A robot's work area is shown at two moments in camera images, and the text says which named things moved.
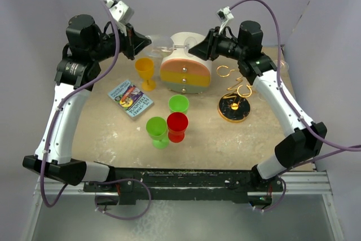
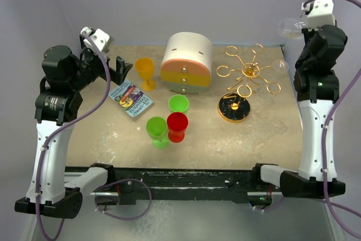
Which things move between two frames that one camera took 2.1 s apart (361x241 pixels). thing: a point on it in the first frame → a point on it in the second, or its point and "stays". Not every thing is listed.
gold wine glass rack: [235, 105] stays
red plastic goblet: [177, 124] stays
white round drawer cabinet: [181, 73] stays
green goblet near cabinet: [178, 103] stays
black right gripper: [208, 48] → [308, 34]
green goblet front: [156, 128] stays
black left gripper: [133, 42] → [99, 58]
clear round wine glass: [163, 45] → [291, 28]
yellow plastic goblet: [145, 66] stays
